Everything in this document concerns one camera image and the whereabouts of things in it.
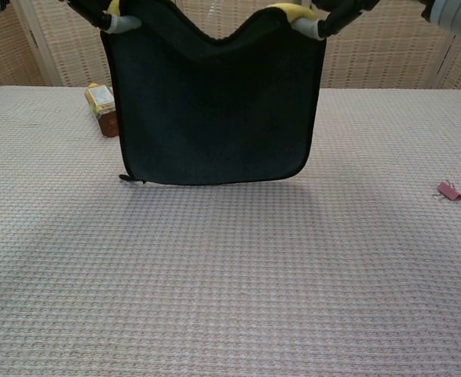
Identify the amber tea bottle yellow label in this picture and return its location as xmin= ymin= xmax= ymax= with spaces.
xmin=84 ymin=82 xmax=119 ymax=138

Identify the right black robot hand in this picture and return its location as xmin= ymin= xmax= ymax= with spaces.
xmin=291 ymin=0 xmax=381 ymax=42

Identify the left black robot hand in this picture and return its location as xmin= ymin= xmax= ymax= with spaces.
xmin=59 ymin=0 xmax=143 ymax=35

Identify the woven tablecloth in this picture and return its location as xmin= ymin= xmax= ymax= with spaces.
xmin=0 ymin=85 xmax=461 ymax=377

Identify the pink binder clip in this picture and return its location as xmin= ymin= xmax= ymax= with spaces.
xmin=436 ymin=179 xmax=461 ymax=203

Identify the yellow cloth with black trim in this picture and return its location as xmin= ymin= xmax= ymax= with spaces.
xmin=99 ymin=2 xmax=328 ymax=186

